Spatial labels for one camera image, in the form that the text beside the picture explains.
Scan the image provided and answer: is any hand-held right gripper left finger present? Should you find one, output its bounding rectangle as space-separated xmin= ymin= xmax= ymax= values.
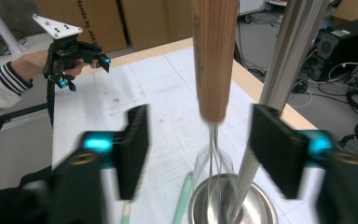
xmin=80 ymin=104 xmax=152 ymax=201

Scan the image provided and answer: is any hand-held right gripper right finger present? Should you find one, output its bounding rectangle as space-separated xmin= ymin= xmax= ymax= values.
xmin=248 ymin=103 xmax=335 ymax=200

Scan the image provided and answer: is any beige spatula with green handle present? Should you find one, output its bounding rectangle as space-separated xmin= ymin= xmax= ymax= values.
xmin=120 ymin=199 xmax=134 ymax=224

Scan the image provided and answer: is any teal handled wooden spoon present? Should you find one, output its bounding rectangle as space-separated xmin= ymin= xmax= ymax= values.
xmin=172 ymin=170 xmax=198 ymax=224

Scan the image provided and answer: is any steel utensil stand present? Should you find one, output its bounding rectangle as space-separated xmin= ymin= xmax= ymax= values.
xmin=187 ymin=0 xmax=330 ymax=224

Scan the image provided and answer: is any wire whisk with wooden handle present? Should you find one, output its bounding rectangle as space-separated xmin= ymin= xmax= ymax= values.
xmin=192 ymin=0 xmax=240 ymax=223

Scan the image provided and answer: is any cardboard box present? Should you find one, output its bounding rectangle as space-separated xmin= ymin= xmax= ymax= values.
xmin=32 ymin=0 xmax=129 ymax=54
xmin=119 ymin=0 xmax=197 ymax=52
xmin=332 ymin=0 xmax=358 ymax=24

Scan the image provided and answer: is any white grid mat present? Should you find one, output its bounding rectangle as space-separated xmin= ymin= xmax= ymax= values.
xmin=51 ymin=46 xmax=324 ymax=224

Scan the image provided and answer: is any black computer tower green label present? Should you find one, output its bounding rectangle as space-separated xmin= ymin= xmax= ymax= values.
xmin=302 ymin=18 xmax=358 ymax=83

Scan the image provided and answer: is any white cabinet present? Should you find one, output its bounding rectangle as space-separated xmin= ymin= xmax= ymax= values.
xmin=238 ymin=0 xmax=268 ymax=17

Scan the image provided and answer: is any black metal frame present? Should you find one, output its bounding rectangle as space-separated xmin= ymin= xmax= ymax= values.
xmin=0 ymin=103 xmax=49 ymax=145

